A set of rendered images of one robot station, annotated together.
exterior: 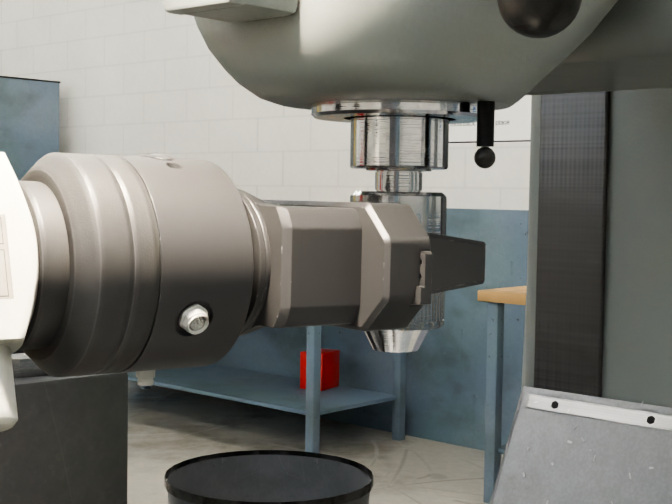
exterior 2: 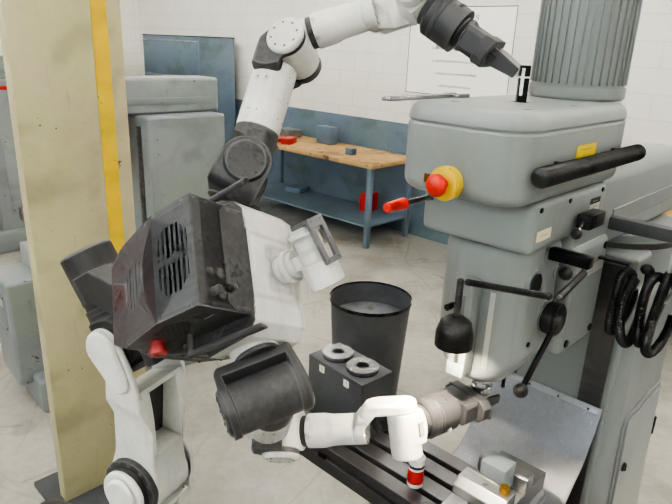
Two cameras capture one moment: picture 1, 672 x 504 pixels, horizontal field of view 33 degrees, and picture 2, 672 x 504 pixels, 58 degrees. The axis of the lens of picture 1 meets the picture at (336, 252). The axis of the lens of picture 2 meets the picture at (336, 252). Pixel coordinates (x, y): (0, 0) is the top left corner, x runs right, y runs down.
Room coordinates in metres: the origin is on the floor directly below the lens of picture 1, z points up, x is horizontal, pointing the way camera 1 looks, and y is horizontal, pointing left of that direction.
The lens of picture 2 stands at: (-0.67, 0.29, 1.98)
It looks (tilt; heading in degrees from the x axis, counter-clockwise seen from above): 19 degrees down; 1
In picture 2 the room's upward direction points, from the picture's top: 2 degrees clockwise
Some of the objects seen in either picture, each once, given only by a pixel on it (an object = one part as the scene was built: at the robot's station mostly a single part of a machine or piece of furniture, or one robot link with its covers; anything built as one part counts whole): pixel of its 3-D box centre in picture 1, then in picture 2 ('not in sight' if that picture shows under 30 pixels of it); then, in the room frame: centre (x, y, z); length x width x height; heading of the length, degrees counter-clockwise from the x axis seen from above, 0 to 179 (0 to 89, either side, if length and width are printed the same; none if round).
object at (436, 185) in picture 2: not in sight; (438, 184); (0.36, 0.14, 1.76); 0.04 x 0.03 x 0.04; 48
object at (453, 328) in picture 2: not in sight; (454, 330); (0.37, 0.08, 1.48); 0.07 x 0.07 x 0.06
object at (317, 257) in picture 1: (236, 267); (451, 408); (0.49, 0.04, 1.23); 0.13 x 0.12 x 0.10; 37
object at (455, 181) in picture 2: not in sight; (445, 183); (0.37, 0.12, 1.76); 0.06 x 0.02 x 0.06; 48
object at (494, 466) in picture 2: not in sight; (497, 472); (0.50, -0.08, 1.07); 0.06 x 0.05 x 0.06; 49
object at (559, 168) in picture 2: not in sight; (593, 163); (0.47, -0.16, 1.79); 0.45 x 0.04 x 0.04; 138
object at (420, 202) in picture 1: (398, 202); (481, 384); (0.54, -0.03, 1.26); 0.05 x 0.05 x 0.01
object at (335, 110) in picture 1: (399, 110); not in sight; (0.54, -0.03, 1.31); 0.09 x 0.09 x 0.01
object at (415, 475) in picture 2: not in sight; (416, 465); (0.58, 0.09, 1.01); 0.04 x 0.04 x 0.11
